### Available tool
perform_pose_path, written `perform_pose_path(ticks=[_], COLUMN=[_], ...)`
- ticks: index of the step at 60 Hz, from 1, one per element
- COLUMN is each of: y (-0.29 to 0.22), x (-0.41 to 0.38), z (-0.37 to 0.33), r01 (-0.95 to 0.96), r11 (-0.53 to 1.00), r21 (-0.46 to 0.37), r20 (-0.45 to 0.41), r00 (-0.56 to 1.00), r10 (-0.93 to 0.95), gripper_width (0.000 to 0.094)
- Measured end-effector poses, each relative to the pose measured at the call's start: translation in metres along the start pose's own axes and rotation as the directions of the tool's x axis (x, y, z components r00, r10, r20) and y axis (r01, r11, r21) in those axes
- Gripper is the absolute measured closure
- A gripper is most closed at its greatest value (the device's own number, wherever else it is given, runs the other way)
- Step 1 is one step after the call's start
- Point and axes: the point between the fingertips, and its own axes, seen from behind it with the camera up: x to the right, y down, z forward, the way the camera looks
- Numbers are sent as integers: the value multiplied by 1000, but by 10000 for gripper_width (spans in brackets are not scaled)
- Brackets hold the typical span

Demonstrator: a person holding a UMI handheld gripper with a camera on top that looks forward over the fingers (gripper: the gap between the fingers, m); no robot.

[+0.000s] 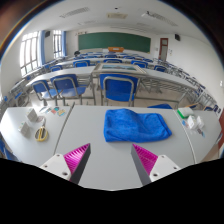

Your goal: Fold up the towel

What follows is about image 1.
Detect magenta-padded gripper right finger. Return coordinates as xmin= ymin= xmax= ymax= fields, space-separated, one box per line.
xmin=130 ymin=143 xmax=182 ymax=187

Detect blue towel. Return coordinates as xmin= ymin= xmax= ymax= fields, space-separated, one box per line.
xmin=103 ymin=108 xmax=173 ymax=144

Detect blue chair with grey frame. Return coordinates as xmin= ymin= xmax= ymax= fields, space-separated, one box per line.
xmin=31 ymin=79 xmax=59 ymax=107
xmin=99 ymin=73 xmax=140 ymax=107
xmin=49 ymin=73 xmax=88 ymax=106

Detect ceiling air conditioner vent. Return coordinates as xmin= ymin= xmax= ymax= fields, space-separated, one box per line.
xmin=106 ymin=12 xmax=128 ymax=20

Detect blue curtain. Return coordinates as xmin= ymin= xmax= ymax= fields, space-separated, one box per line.
xmin=61 ymin=30 xmax=67 ymax=58
xmin=39 ymin=30 xmax=47 ymax=66

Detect narrow bright window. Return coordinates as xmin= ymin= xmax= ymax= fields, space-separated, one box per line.
xmin=52 ymin=29 xmax=63 ymax=59

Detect group of ceiling lights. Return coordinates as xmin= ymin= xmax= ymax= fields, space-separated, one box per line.
xmin=59 ymin=6 xmax=179 ymax=28

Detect yellow-handled scissors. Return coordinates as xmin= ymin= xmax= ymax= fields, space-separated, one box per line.
xmin=34 ymin=117 xmax=50 ymax=143

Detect red-brown door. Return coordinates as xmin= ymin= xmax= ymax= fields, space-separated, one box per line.
xmin=217 ymin=108 xmax=224 ymax=151

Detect large bright window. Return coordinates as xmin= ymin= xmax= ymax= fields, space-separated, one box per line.
xmin=19 ymin=31 xmax=40 ymax=77

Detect group of blue chairs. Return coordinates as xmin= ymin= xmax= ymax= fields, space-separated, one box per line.
xmin=3 ymin=51 xmax=221 ymax=113

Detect brown door with window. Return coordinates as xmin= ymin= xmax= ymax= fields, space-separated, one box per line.
xmin=158 ymin=37 xmax=169 ymax=62

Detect orange lectern box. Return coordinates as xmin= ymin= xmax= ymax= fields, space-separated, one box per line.
xmin=107 ymin=46 xmax=125 ymax=53

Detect long grey desk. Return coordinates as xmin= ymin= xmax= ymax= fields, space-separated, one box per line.
xmin=91 ymin=63 xmax=201 ymax=103
xmin=24 ymin=65 xmax=98 ymax=106

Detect green chalkboard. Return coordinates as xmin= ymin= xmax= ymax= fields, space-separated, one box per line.
xmin=77 ymin=31 xmax=152 ymax=54

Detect small white carton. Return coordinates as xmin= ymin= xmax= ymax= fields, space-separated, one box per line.
xmin=186 ymin=115 xmax=198 ymax=130
xmin=195 ymin=115 xmax=205 ymax=130

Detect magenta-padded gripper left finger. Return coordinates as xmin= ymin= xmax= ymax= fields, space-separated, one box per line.
xmin=39 ymin=142 xmax=92 ymax=185

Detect blue chair seat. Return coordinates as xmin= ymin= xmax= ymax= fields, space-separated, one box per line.
xmin=147 ymin=103 xmax=174 ymax=110

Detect framed picture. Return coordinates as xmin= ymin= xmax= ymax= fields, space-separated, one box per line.
xmin=92 ymin=62 xmax=148 ymax=76

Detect green and white box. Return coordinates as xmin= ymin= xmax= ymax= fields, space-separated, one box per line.
xmin=176 ymin=106 xmax=195 ymax=119

